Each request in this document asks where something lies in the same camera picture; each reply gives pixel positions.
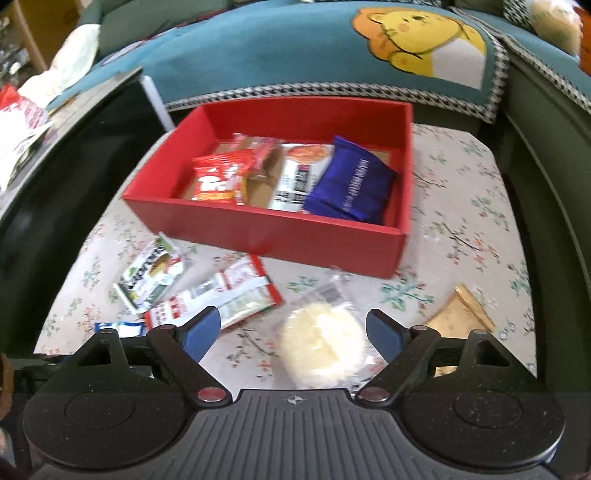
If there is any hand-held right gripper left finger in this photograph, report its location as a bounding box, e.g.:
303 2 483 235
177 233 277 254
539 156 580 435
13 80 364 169
41 305 232 407

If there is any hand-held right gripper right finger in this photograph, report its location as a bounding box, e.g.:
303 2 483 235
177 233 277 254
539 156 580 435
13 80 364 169
355 309 536 407

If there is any long red striped snack packet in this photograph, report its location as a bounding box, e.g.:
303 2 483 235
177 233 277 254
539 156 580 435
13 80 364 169
143 255 283 330

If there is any clear round pastry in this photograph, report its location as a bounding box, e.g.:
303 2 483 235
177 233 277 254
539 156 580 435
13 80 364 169
274 265 389 391

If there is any gold foil snack packet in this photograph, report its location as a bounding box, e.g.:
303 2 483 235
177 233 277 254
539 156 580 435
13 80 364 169
422 285 496 378

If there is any small blue white packet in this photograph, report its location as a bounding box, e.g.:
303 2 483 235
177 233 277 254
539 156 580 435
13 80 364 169
95 320 148 335

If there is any green white wafer packet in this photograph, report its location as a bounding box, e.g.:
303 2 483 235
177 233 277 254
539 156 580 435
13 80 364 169
113 233 185 315

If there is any red cardboard box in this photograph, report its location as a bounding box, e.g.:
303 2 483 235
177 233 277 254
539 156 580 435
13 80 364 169
121 102 414 280

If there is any blue wafer biscuit packet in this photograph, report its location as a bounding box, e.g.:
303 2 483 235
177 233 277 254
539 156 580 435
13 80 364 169
302 135 398 226

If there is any white packet with black print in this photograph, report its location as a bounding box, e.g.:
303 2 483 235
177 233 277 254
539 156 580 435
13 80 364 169
268 143 335 213

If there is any black glossy table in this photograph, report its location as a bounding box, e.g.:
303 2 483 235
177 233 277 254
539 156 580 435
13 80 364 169
0 67 176 356

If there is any red white plastic bag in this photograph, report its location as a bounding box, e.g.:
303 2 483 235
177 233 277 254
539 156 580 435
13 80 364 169
0 83 51 190

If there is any teal bear print sofa cover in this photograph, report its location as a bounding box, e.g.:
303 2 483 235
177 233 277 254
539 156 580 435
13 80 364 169
60 0 511 123

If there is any white cloth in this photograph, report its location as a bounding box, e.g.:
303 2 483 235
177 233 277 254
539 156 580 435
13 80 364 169
23 23 100 109

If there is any green sofa back cushion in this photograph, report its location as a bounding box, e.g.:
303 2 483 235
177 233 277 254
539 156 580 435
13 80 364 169
76 0 204 61

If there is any teal houndstooth edged sofa cover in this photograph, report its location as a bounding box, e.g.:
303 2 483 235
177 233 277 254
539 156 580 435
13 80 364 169
501 0 591 112

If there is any white printed plastic bag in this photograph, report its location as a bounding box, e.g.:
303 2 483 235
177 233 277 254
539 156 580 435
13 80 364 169
526 0 583 51

